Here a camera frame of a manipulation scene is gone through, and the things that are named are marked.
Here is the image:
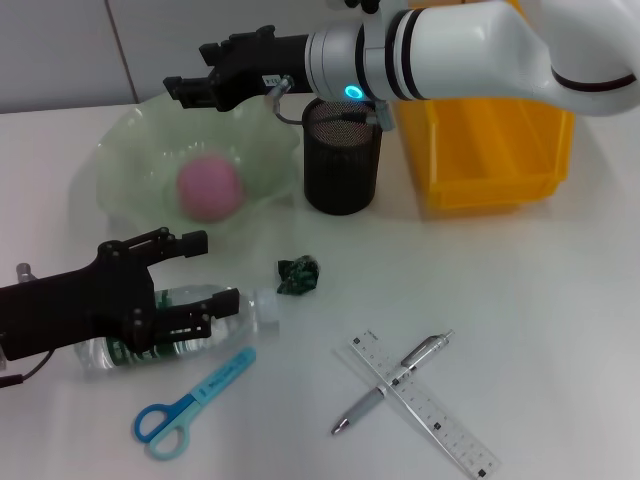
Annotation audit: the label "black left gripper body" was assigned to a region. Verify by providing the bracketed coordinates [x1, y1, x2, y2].
[0, 239, 157, 362]

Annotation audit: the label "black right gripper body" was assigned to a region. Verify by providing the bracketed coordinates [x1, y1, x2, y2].
[208, 27, 312, 114]

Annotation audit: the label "clear green-label water bottle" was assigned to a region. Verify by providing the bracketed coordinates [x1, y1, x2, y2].
[74, 283, 281, 379]

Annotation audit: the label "pink peach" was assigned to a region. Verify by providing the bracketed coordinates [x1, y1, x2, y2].
[175, 154, 246, 224]

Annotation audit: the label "green plastic wrapper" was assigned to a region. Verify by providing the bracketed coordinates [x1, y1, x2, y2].
[274, 253, 321, 298]

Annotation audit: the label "green glass fruit plate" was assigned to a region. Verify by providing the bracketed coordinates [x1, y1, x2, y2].
[69, 92, 301, 247]

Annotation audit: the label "black mesh pen cup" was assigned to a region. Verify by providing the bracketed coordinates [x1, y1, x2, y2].
[300, 97, 387, 217]

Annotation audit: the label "blue scissors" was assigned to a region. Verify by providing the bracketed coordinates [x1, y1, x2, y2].
[132, 346, 257, 461]

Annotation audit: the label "silver pen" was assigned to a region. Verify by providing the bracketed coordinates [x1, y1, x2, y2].
[329, 328, 457, 436]

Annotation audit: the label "clear plastic ruler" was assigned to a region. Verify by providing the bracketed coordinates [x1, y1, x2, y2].
[346, 327, 502, 480]

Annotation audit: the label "yellow plastic bin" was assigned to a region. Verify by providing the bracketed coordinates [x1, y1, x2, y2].
[394, 0, 576, 212]

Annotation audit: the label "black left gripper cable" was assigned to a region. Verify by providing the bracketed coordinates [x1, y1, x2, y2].
[0, 349, 56, 389]

